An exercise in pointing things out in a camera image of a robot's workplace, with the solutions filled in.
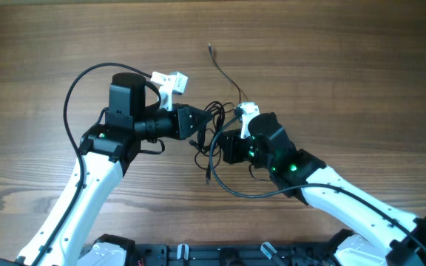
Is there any black USB cable bundle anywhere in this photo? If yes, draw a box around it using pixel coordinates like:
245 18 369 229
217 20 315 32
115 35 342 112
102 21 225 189
188 100 236 185

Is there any thin black cable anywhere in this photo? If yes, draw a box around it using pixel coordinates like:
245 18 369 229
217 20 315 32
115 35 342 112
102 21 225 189
207 43 249 105

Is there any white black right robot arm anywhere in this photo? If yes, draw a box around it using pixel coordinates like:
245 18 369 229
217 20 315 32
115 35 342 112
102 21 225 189
213 113 426 265

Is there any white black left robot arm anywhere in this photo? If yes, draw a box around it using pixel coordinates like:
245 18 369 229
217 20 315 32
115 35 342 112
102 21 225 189
0 72 212 265

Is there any black base rail with clips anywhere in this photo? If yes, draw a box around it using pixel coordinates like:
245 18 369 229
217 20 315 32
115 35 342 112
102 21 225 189
94 233 354 266

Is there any black left camera cable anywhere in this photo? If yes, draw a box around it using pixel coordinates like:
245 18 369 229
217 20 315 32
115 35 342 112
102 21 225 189
30 62 162 266

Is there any black camera cable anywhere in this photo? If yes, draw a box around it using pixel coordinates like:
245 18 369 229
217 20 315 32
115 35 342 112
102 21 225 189
30 62 162 266
209 116 426 266

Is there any black right camera cable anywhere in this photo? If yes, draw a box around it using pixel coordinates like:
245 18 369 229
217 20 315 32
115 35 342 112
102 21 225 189
209 116 426 266

